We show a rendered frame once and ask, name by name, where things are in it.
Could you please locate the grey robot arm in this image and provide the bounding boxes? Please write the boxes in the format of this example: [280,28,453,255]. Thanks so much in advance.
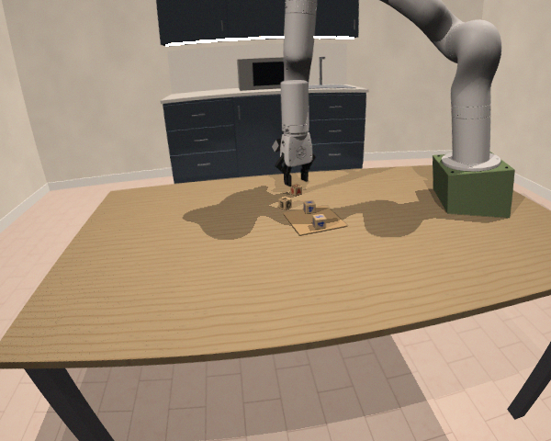
[280,0,501,172]

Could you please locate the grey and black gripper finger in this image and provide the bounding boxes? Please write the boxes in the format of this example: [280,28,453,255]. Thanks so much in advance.
[300,154,316,182]
[275,153,291,187]

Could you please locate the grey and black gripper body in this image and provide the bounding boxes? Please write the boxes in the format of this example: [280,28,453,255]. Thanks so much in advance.
[280,131,312,167]

